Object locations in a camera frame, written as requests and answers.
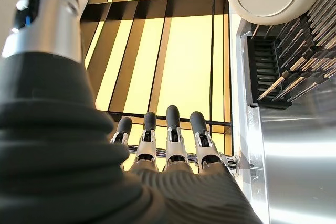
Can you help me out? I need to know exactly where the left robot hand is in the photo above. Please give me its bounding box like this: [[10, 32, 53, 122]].
[[0, 0, 263, 224]]

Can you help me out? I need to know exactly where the small black sink dish rack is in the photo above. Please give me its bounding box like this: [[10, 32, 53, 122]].
[[246, 0, 336, 111]]

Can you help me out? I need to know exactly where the stainless steel kitchen sink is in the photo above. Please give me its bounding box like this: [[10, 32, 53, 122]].
[[229, 14, 336, 224]]

